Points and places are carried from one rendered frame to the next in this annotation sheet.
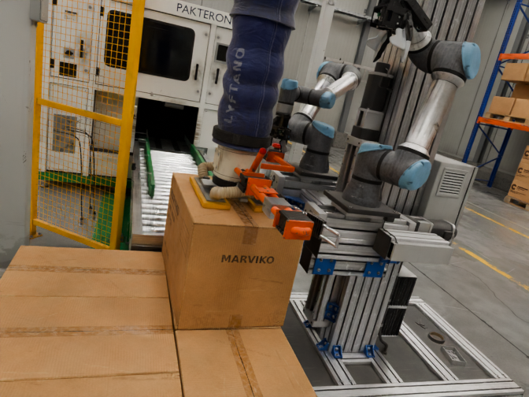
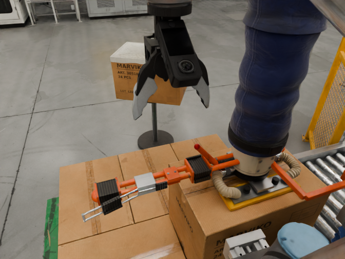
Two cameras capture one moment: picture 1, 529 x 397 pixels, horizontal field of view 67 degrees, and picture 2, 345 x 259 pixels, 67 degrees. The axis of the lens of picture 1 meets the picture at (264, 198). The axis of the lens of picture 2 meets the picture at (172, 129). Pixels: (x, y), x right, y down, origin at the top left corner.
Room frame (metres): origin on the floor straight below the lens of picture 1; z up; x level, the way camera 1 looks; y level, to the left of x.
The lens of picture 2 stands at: (1.22, -0.70, 1.80)
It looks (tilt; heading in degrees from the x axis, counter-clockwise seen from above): 36 degrees down; 92
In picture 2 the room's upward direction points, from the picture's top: straight up
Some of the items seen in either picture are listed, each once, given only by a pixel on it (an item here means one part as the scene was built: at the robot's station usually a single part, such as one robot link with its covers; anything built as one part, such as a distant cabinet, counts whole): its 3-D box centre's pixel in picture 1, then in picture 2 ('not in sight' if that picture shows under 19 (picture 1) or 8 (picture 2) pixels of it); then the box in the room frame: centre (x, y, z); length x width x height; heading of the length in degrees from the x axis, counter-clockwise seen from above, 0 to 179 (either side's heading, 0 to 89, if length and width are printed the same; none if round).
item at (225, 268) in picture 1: (223, 242); (238, 204); (1.52, 0.13, 0.74); 0.60 x 0.40 x 0.40; 22
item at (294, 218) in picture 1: (292, 224); (108, 191); (0.97, -0.08, 1.07); 0.08 x 0.07 x 0.05; 22
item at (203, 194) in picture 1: (209, 187); not in sight; (1.49, 0.22, 0.97); 0.34 x 0.10 x 0.05; 22
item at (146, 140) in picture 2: not in sight; (154, 118); (0.96, 1.53, 0.31); 0.40 x 0.40 x 0.62
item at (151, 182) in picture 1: (144, 160); not in sight; (3.19, 1.04, 0.60); 1.60 x 0.10 x 0.09; 21
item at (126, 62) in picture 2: not in sight; (152, 72); (0.96, 1.53, 0.82); 0.60 x 0.40 x 0.40; 170
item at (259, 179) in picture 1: (255, 183); (197, 168); (1.29, 0.04, 1.07); 0.10 x 0.08 x 0.06; 112
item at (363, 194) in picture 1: (364, 189); not in sight; (1.51, -0.37, 1.09); 0.15 x 0.15 x 0.10
